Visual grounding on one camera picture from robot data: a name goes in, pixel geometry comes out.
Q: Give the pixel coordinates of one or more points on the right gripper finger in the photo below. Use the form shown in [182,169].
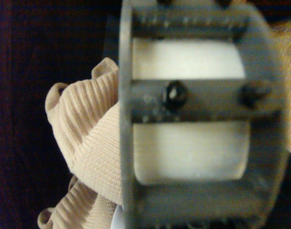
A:
[202,102]

